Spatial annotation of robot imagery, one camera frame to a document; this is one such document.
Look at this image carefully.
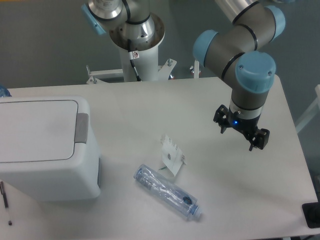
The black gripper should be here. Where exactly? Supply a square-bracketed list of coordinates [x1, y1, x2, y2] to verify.
[213, 104, 270, 151]

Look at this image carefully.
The white push-button trash can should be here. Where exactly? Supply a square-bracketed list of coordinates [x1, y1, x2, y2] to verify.
[0, 95, 101, 202]

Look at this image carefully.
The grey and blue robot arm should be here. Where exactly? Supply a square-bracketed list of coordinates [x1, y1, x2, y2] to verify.
[81, 0, 286, 149]

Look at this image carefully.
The crumpled white paper packet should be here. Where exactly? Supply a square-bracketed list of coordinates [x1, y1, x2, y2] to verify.
[159, 134, 187, 178]

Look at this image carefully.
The clear plastic water bottle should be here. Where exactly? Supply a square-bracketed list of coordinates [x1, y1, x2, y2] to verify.
[133, 164, 202, 220]

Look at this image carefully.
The black device at table corner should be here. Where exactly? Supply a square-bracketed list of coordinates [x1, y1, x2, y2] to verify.
[302, 202, 320, 229]

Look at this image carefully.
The black and white pen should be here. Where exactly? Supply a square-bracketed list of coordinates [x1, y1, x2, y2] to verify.
[0, 181, 13, 226]

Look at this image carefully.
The white frame at right edge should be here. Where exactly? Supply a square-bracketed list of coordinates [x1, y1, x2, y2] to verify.
[295, 84, 320, 134]

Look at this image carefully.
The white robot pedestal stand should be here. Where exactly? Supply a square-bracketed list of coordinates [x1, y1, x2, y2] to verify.
[86, 13, 177, 84]

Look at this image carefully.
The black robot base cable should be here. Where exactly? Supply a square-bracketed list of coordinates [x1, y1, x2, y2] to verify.
[126, 38, 143, 83]

